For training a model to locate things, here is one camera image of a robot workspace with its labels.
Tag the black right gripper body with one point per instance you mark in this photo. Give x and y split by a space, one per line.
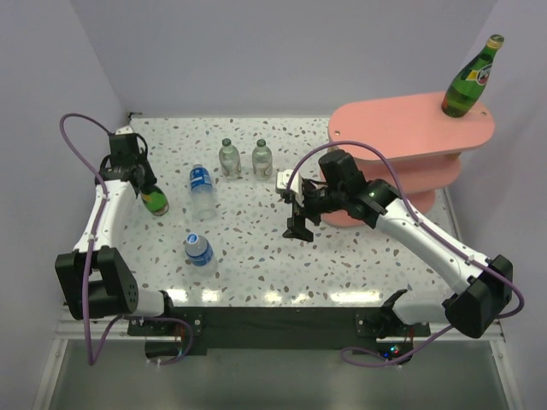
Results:
318 202

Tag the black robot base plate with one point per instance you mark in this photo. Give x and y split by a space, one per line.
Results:
317 328

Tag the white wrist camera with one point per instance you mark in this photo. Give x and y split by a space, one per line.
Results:
125 130
290 186

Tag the green glass bottle gold cap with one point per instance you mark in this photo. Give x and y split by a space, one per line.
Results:
467 87

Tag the clear Chang glass bottle right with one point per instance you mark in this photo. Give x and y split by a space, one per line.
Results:
262 160

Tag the pink three-tier shelf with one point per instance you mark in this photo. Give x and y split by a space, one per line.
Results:
419 140

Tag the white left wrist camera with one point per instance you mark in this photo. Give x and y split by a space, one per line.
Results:
125 130

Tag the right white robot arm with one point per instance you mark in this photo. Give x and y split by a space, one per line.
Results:
479 285

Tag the upright blue label water bottle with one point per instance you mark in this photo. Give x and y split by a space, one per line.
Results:
200 253

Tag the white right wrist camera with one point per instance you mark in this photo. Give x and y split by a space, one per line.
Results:
290 186

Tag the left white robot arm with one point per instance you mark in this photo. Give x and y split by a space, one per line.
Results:
116 291

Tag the clear chang glass bottle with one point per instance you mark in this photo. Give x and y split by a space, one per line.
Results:
262 160
229 159

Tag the clear Chang glass bottle left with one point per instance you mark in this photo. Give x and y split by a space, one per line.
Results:
229 159

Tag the lying blue label water bottle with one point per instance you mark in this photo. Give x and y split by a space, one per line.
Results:
202 193

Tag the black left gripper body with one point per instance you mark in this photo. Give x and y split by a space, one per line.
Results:
143 162

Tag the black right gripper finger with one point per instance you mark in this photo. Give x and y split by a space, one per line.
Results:
296 221
304 235

